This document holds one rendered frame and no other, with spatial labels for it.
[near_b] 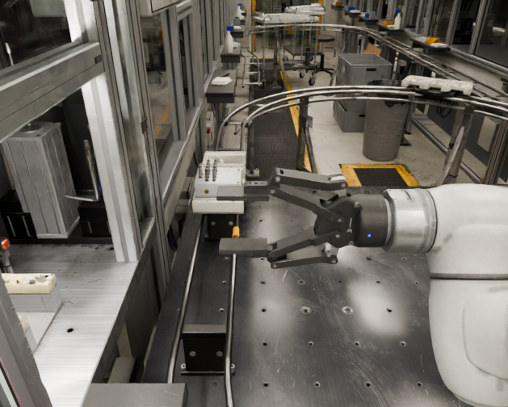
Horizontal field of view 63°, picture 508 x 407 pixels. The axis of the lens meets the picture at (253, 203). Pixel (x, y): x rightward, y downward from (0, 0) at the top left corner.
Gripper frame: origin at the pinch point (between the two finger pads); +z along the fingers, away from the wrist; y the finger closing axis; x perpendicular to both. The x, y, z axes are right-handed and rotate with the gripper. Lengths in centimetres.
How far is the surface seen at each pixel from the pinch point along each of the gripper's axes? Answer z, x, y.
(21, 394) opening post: 21.4, 22.2, -7.2
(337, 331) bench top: -23, -21, -44
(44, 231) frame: 43, -25, -18
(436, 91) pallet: -106, -185, -28
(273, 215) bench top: -9, -75, -44
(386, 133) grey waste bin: -112, -275, -86
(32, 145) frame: 39.9, -24.8, 1.5
